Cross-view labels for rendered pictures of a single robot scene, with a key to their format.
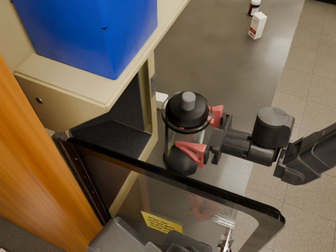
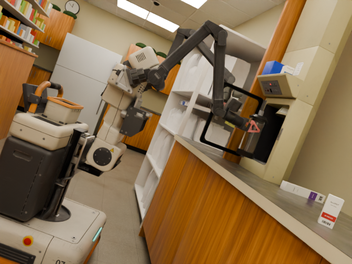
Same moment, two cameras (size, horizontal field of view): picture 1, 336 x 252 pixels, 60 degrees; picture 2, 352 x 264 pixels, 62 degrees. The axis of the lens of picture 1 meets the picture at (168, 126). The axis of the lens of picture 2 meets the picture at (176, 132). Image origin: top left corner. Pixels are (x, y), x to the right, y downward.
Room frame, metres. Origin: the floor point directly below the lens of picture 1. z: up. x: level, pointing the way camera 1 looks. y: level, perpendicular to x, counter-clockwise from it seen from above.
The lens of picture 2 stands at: (1.44, -1.38, 1.09)
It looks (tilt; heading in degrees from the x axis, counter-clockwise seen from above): 3 degrees down; 142
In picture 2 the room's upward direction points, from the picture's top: 22 degrees clockwise
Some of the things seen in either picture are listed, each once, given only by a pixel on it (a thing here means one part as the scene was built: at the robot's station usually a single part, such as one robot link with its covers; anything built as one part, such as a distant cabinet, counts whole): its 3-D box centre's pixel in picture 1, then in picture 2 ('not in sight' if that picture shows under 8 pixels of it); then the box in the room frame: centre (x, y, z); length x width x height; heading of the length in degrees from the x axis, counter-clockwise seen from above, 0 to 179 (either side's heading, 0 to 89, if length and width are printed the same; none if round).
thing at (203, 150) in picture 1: (197, 144); not in sight; (0.34, -0.06, 1.18); 0.09 x 0.07 x 0.07; 67
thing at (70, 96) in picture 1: (136, 37); (275, 86); (0.34, 0.04, 1.46); 0.32 x 0.11 x 0.10; 156
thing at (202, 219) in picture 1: (166, 224); (231, 119); (0.17, 0.00, 1.19); 0.30 x 0.01 x 0.40; 68
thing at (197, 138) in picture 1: (184, 137); (252, 136); (0.39, -0.04, 1.14); 0.11 x 0.11 x 0.21
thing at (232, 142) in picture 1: (233, 142); (238, 121); (0.35, -0.14, 1.18); 0.10 x 0.07 x 0.07; 156
